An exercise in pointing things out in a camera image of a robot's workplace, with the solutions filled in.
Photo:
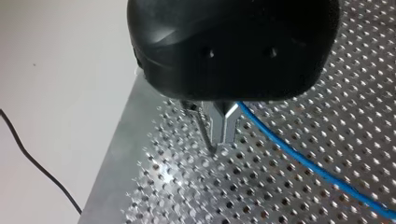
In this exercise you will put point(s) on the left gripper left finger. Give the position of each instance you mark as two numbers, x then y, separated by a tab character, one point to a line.
215	119

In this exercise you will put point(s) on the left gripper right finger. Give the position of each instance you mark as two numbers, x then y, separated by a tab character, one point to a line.
231	124

